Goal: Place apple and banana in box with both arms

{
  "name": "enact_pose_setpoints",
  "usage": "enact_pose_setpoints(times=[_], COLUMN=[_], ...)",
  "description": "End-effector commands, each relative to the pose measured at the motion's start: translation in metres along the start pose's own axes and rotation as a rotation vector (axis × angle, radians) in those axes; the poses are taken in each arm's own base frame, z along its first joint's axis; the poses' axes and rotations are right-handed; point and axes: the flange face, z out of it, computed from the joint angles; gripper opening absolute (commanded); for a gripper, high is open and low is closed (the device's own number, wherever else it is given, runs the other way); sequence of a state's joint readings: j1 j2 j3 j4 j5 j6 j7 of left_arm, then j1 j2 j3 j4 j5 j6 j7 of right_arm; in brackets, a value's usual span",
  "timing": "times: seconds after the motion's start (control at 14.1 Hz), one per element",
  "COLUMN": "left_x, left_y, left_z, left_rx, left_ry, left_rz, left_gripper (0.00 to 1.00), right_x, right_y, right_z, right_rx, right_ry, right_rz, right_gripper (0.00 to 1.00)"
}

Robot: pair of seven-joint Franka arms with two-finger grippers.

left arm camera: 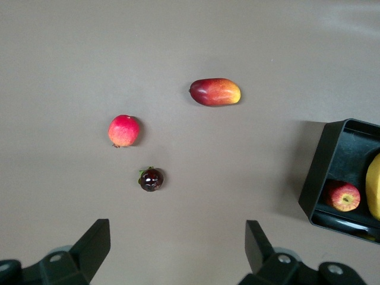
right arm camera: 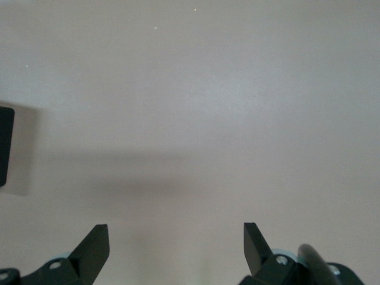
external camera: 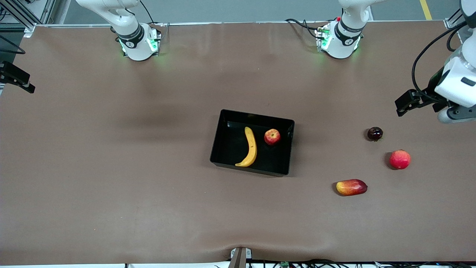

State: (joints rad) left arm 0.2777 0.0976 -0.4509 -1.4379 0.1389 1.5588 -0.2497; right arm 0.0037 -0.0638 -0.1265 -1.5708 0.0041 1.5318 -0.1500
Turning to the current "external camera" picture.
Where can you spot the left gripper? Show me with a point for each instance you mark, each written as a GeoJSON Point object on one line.
{"type": "Point", "coordinates": [432, 89]}

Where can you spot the red yellow apple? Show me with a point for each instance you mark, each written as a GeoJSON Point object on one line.
{"type": "Point", "coordinates": [272, 137]}

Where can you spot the yellow banana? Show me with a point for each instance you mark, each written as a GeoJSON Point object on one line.
{"type": "Point", "coordinates": [253, 149]}

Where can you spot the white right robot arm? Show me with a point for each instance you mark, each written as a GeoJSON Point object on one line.
{"type": "Point", "coordinates": [134, 41]}

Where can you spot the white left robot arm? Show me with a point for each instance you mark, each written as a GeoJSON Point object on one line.
{"type": "Point", "coordinates": [344, 41]}

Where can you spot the black plastic box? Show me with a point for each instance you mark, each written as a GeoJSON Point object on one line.
{"type": "Point", "coordinates": [230, 149]}

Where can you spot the dark purple mangosteen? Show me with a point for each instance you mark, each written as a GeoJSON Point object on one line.
{"type": "Point", "coordinates": [375, 134]}

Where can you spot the red pomegranate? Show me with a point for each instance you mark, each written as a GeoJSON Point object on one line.
{"type": "Point", "coordinates": [400, 159]}

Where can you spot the red yellow mango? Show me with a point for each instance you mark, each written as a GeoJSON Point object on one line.
{"type": "Point", "coordinates": [351, 187]}

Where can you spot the brown table mat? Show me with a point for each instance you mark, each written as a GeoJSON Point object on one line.
{"type": "Point", "coordinates": [148, 167]}

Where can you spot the aluminium frame profile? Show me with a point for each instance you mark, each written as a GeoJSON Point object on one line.
{"type": "Point", "coordinates": [22, 13]}
{"type": "Point", "coordinates": [455, 20]}

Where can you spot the metal table clamp bracket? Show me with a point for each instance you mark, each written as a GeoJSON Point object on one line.
{"type": "Point", "coordinates": [240, 257]}

